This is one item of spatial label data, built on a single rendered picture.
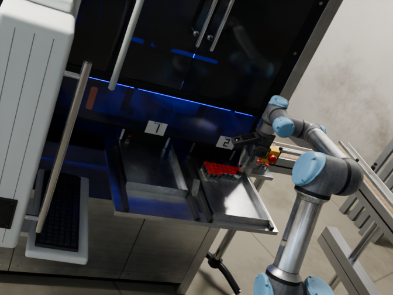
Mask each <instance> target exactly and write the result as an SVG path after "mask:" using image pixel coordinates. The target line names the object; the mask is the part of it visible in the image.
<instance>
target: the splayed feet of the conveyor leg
mask: <svg viewBox="0 0 393 295"><path fill-rule="evenodd" d="M213 256H214V253H213V254H212V253H210V252H209V251H208V253H207V254H206V256H205V257H206V258H207V259H208V264H209V266H210V267H212V268H214V269H219V270H220V271H221V272H222V274H223V275H224V277H225V278H226V280H227V282H228V283H229V285H230V286H231V288H232V290H233V291H234V294H232V295H239V294H240V292H241V289H240V288H239V286H238V285H237V283H236V281H235V279H234V278H233V276H232V274H231V273H230V272H229V270H228V269H227V268H226V266H225V265H224V264H223V263H222V262H223V259H221V260H220V261H217V260H215V259H214V258H213Z"/></svg>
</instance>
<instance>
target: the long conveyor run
mask: <svg viewBox="0 0 393 295"><path fill-rule="evenodd" d="M338 143H339V145H340V146H338V145H337V147H338V148H339V149H340V150H341V151H342V152H343V153H344V154H345V155H346V156H347V157H350V158H352V159H354V160H355V161H356V162H357V163H358V164H359V165H360V167H361V168H362V170H363V173H364V181H363V184H362V186H361V187H360V189H359V190H358V191H357V192H355V193H354V195H355V196H356V197H357V198H358V200H359V201H360V202H361V203H362V205H363V206H364V208H365V209H366V210H367V212H368V213H369V214H370V215H371V217H372V218H373V220H374V221H375V222H376V223H377V225H378V226H379V227H380V228H381V230H382V231H383V233H384V234H385V235H386V237H387V238H388V239H389V240H390V242H391V243H392V244H393V193H391V191H390V190H389V189H388V188H387V186H386V185H385V184H384V183H383V182H382V181H381V180H380V178H379V177H378V176H377V175H376V174H375V173H374V172H373V171H374V169H375V166H377V165H378V163H377V162H374V165H372V166H371V167H370V166H369V165H368V164H367V163H366V162H365V161H364V160H363V159H362V157H361V156H360V155H359V154H358V153H357V152H356V151H355V149H354V148H353V147H352V146H351V144H349V142H348V143H347V146H348V147H345V145H344V144H343V143H342V141H339V142H338Z"/></svg>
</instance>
